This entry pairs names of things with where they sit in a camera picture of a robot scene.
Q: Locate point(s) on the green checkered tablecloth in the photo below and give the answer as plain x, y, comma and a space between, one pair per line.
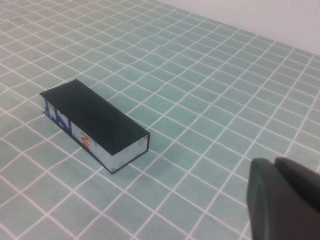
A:
200, 87

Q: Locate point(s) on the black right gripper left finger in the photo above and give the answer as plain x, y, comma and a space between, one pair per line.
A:
270, 210

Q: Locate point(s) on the black printed glasses case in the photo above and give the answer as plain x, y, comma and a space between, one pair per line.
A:
95, 115

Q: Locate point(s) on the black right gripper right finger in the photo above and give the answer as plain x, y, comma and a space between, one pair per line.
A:
302, 180

